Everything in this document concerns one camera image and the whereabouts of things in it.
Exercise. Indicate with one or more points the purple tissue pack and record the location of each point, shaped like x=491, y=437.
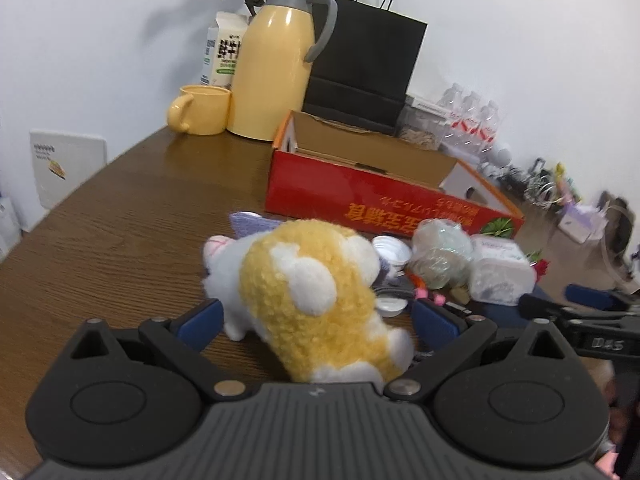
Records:
x=582, y=223

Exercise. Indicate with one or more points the clear seed container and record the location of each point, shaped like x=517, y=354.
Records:
x=422, y=123

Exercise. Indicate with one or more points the yellow white plush cat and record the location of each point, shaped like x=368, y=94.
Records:
x=305, y=289

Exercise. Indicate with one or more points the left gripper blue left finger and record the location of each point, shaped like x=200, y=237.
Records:
x=179, y=344

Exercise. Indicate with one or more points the small white lid cup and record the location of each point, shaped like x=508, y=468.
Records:
x=393, y=250

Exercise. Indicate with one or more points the clear plastic ball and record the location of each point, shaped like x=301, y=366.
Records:
x=441, y=253

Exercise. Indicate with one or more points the black paper bag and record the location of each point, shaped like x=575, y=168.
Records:
x=362, y=75

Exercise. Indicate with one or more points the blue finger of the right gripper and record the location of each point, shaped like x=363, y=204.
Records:
x=605, y=300

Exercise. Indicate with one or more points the water bottle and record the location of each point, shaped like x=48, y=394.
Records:
x=451, y=101
x=464, y=128
x=487, y=126

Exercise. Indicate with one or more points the yellow ceramic mug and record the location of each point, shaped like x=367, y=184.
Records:
x=199, y=110

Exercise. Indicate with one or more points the middle water bottle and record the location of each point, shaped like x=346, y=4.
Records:
x=464, y=128

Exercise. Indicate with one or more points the white robot figurine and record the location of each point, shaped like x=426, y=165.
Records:
x=497, y=160

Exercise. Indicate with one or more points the purple knitted cloth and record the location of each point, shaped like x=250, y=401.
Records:
x=246, y=223

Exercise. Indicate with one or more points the yellow thermos jug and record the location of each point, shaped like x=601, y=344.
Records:
x=274, y=64

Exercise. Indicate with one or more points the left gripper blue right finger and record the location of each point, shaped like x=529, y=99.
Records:
x=456, y=342

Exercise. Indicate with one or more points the white milk carton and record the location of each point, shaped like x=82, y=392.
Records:
x=223, y=42

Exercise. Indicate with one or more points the red cardboard box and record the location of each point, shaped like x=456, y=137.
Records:
x=378, y=184

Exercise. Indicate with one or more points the left water bottle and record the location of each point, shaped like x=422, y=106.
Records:
x=451, y=101

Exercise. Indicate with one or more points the white plastic pouch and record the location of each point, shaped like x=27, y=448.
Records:
x=500, y=272

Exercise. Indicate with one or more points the red artificial rose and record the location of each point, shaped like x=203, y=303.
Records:
x=538, y=263

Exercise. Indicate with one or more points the right water bottle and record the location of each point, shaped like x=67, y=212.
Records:
x=487, y=126

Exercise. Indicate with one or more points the white board by wall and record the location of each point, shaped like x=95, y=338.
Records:
x=63, y=162

